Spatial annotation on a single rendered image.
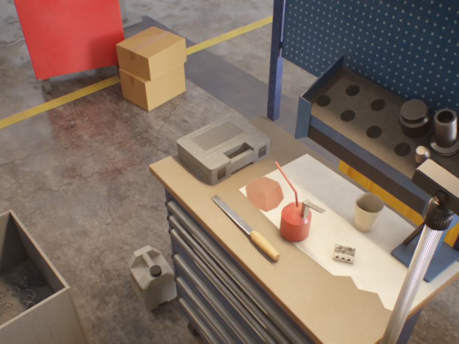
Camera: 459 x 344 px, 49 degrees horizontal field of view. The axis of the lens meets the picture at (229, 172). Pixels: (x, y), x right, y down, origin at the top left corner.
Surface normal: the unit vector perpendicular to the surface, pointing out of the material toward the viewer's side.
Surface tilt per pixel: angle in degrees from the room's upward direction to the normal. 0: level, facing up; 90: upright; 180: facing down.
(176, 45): 90
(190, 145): 0
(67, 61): 90
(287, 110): 0
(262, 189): 11
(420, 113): 27
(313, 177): 0
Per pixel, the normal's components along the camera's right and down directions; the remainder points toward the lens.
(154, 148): 0.00, -0.75
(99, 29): 0.37, 0.61
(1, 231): 0.65, 0.50
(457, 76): -0.80, 0.40
